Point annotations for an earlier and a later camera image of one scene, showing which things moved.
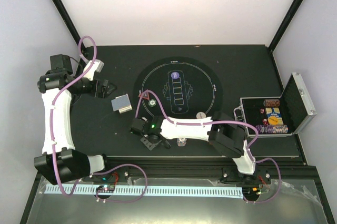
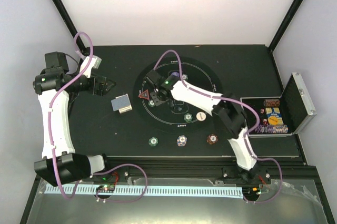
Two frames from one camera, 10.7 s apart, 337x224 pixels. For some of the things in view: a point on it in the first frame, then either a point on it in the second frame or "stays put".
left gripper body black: [93, 90] stays put
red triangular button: [146, 95] stays put
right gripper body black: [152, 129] → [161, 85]
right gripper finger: [167, 144] → [150, 81]
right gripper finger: [149, 145] → [155, 99]
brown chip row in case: [270, 102] stays put
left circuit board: [105, 189] stays put
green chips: [152, 102] stays put
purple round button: [175, 75] stays put
